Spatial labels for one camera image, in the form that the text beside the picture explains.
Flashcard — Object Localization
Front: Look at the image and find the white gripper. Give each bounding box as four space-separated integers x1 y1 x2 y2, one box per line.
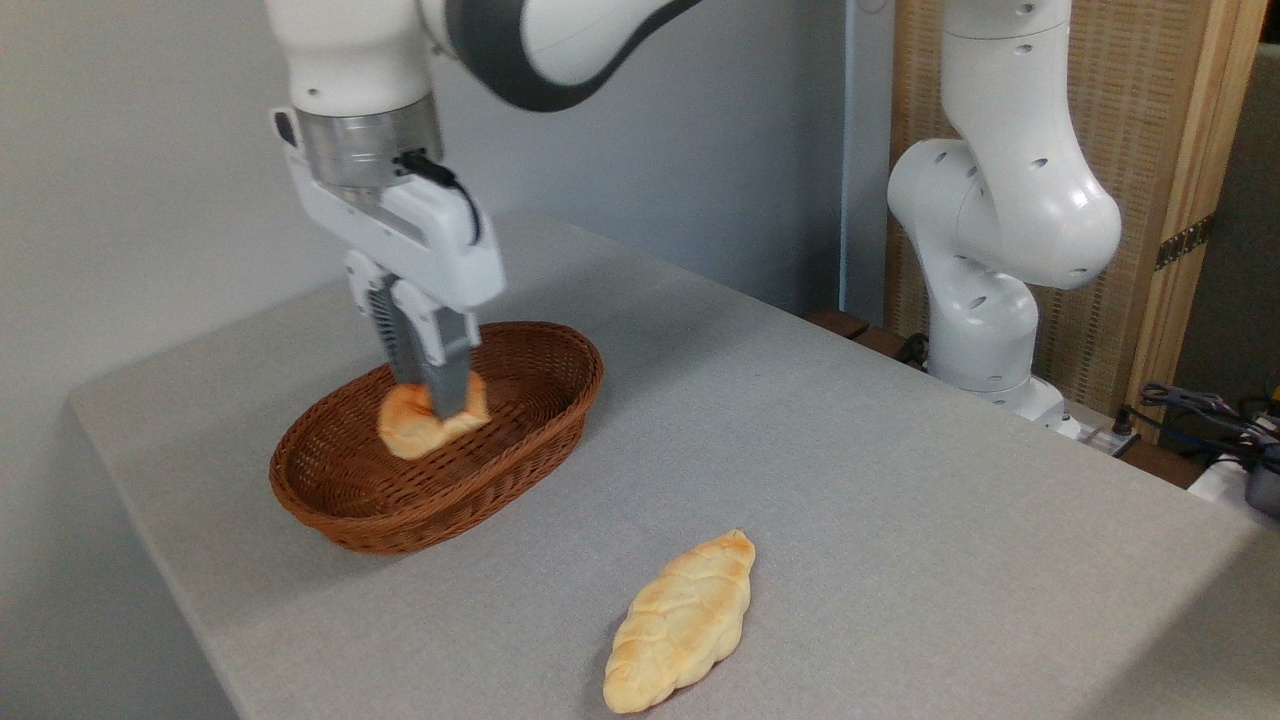
284 148 507 420

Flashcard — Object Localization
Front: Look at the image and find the round orange bread roll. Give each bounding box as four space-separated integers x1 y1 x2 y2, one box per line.
376 371 494 462

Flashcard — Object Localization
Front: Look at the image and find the long braided bread loaf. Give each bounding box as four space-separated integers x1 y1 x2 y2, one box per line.
602 529 758 715

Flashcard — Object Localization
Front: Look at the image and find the brown wicker basket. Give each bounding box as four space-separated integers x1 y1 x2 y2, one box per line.
268 320 605 557

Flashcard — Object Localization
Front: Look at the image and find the dark brown wooden bench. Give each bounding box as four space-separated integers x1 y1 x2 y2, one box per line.
803 306 933 373

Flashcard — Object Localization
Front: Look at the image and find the wooden woven folding screen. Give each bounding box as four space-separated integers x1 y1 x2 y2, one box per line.
884 0 1269 443

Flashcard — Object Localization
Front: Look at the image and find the grey metal box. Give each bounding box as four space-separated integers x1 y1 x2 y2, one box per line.
1244 445 1280 520

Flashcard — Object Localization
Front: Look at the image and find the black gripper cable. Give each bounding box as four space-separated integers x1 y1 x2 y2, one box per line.
392 149 484 247

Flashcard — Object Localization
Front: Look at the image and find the bundle of dark cables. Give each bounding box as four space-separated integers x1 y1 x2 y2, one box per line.
1138 378 1280 456

